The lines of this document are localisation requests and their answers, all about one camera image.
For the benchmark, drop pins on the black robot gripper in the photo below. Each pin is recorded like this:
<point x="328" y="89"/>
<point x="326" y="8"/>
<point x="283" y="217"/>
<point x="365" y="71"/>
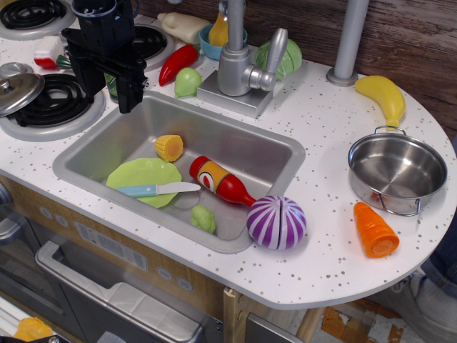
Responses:
<point x="104" y="45"/>

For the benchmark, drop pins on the green toy broccoli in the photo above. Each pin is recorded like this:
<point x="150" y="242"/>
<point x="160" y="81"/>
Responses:
<point x="203" y="218"/>

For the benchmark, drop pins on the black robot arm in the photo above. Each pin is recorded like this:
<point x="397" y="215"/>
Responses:
<point x="103" y="8"/>

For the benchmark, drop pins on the silver pot lid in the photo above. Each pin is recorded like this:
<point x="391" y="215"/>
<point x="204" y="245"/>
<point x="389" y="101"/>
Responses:
<point x="19" y="86"/>

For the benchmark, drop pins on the stainless steel pot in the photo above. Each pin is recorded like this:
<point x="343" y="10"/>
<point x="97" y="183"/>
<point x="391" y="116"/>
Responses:
<point x="394" y="172"/>

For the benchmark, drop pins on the back right stove burner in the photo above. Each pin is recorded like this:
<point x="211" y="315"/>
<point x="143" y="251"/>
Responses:
<point x="153" y="45"/>

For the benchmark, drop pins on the stove burner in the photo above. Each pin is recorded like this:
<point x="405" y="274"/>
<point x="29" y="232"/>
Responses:
<point x="61" y="110"/>
<point x="153" y="45"/>
<point x="31" y="20"/>

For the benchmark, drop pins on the red white toy radish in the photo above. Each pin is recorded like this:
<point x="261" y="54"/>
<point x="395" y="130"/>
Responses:
<point x="51" y="53"/>

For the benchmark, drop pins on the front left stove burner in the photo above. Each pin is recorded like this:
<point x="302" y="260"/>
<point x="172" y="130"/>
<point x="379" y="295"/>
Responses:
<point x="61" y="110"/>

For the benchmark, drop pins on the red toy chili pepper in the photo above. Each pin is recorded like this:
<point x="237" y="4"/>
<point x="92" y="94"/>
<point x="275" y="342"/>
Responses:
<point x="182" y="58"/>

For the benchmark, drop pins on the light green toy pear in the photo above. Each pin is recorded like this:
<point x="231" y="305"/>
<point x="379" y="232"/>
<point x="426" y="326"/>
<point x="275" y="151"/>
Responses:
<point x="187" y="82"/>

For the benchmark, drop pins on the cream toy bottle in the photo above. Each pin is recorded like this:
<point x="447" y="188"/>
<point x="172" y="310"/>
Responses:
<point x="182" y="26"/>

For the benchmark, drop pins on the yellow toy corn piece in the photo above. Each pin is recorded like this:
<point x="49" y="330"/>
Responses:
<point x="169" y="147"/>

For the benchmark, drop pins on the back left stove burner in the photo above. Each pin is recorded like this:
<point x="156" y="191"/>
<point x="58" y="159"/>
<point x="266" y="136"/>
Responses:
<point x="31" y="20"/>

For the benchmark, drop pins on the blue toy bowl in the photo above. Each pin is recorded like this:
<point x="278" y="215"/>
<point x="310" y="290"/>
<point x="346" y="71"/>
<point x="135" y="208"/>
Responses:
<point x="209" y="50"/>

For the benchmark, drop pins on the green toy plate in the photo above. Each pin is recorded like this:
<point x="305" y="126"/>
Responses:
<point x="143" y="171"/>

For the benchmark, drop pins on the yellow toy squash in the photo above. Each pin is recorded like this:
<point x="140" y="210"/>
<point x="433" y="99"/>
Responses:
<point x="219" y="33"/>

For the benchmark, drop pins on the grey toy faucet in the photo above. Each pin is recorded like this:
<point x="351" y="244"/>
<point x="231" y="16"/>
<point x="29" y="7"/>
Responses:
<point x="238" y="85"/>

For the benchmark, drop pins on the red toy ketchup bottle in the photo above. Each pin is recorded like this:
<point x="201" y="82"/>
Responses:
<point x="219" y="181"/>

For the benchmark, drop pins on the grey metal sink basin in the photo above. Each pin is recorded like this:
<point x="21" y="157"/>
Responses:
<point x="264" y="161"/>

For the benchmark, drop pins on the green toy cabbage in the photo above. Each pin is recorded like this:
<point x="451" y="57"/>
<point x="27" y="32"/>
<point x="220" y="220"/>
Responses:
<point x="291" y="61"/>

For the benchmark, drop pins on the purple striped toy onion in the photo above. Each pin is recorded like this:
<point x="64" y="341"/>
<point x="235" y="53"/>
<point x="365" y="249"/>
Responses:
<point x="276" y="222"/>

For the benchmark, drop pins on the grey toy oven door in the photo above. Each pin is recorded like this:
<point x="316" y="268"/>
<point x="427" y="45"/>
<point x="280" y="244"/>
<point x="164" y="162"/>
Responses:
<point x="122" y="310"/>

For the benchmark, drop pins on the yellow toy on floor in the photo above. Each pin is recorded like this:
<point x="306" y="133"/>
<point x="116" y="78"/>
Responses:
<point x="32" y="328"/>

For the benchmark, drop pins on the yellow toy banana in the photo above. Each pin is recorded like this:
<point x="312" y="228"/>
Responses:
<point x="386" y="94"/>

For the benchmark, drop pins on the orange toy carrot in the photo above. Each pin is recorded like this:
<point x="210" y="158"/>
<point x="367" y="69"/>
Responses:
<point x="377" y="238"/>

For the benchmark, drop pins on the blue handled toy knife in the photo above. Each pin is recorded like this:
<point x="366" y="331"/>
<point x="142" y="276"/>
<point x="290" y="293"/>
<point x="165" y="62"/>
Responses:
<point x="153" y="190"/>

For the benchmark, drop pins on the grey vertical post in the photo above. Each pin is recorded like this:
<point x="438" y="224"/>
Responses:
<point x="343" y="74"/>

